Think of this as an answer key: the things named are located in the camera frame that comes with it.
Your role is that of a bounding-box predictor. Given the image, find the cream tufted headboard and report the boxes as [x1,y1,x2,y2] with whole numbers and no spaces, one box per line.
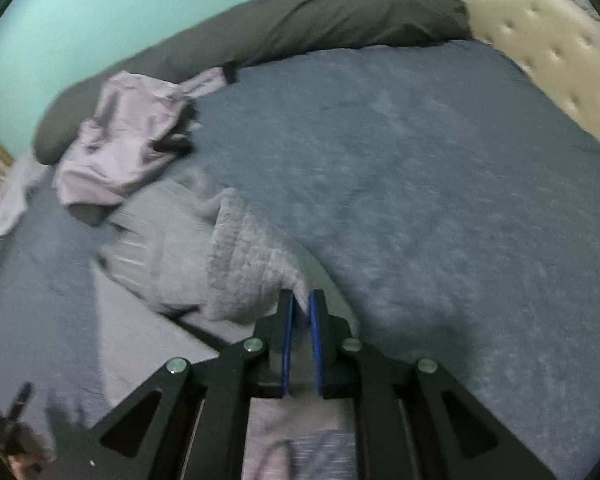
[435,0,600,171]

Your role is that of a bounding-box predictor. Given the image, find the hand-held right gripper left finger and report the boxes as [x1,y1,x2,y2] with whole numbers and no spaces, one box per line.
[40,289,296,480]

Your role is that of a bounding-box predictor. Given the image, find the lilac jacket with black cuffs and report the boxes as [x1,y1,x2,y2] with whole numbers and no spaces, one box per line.
[52,67,241,208]

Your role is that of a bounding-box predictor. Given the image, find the dark grey long pillow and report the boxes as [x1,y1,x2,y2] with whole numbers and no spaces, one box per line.
[32,0,473,166]

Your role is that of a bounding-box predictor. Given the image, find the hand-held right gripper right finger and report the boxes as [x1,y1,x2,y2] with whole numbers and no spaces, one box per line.
[307,289,556,480]

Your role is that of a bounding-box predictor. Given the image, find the grey sweater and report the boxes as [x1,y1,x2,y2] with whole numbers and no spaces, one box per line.
[92,177,363,480]

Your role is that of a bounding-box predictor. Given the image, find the light blue cloth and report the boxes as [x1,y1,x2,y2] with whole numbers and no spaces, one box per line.
[0,155,48,311]

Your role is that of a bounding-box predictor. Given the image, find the blue bed sheet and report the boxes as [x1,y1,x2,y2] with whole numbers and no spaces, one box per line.
[0,37,600,480]

